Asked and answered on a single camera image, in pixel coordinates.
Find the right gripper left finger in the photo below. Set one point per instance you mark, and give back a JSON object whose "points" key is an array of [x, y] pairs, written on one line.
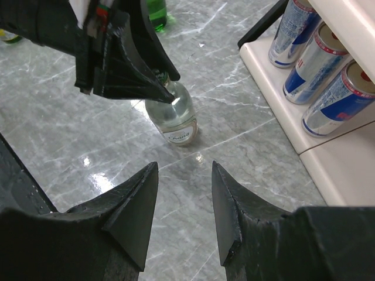
{"points": [[105, 238]]}

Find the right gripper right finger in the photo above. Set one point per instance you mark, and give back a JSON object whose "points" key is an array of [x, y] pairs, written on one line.
{"points": [[259, 241]]}

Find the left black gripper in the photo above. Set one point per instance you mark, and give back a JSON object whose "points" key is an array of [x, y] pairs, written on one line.
{"points": [[110, 65]]}

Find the green Perrier bottle front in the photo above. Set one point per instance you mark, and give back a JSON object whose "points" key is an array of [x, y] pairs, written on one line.
{"points": [[158, 14]]}

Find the clear glass bottle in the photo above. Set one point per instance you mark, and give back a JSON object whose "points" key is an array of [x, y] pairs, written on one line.
{"points": [[175, 121]]}

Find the light blue drink can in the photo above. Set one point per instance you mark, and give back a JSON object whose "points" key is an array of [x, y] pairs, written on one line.
{"points": [[297, 25]]}

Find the silver can red tab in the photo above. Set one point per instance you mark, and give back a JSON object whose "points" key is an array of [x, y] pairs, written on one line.
{"points": [[350, 92]]}

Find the Red Bull can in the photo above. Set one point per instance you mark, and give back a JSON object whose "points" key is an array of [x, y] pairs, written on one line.
{"points": [[323, 54]]}

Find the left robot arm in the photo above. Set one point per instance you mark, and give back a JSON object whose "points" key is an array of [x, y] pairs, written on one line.
{"points": [[50, 23]]}

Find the beige checkered shelf rack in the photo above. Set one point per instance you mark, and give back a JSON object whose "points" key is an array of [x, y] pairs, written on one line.
{"points": [[341, 164]]}

